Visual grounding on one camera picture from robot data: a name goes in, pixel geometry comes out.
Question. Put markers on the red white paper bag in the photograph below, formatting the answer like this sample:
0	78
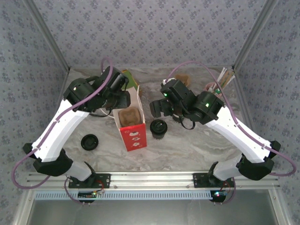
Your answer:
133	138

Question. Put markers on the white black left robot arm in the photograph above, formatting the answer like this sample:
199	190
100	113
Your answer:
61	126

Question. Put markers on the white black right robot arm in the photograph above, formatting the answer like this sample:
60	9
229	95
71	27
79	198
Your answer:
239	131

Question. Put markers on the white sugar packet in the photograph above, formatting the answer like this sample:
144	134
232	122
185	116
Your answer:
211	88

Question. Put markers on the green sugar packet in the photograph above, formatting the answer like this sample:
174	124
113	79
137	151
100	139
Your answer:
218	91

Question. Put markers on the white wrapped straw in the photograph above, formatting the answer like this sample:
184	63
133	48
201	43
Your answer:
224	75
221	75

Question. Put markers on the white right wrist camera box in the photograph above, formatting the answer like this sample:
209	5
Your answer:
168	81

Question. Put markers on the aluminium frame post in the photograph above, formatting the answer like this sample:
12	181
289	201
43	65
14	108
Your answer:
48	35
253	35

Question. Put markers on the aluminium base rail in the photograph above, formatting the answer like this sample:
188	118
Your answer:
150	180

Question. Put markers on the aluminium frame leg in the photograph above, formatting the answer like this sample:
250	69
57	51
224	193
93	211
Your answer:
276	206
23	206

